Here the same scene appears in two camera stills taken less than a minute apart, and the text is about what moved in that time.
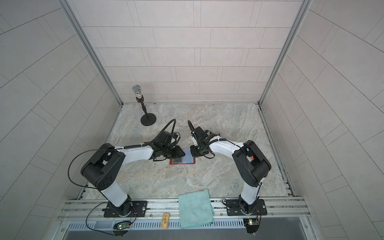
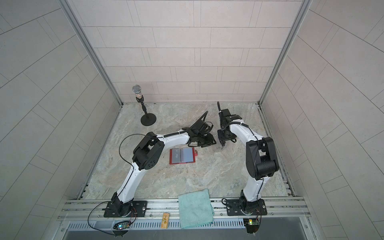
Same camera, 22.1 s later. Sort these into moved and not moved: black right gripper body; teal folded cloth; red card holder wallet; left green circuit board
Moved: black right gripper body
Not moved: red card holder wallet; left green circuit board; teal folded cloth
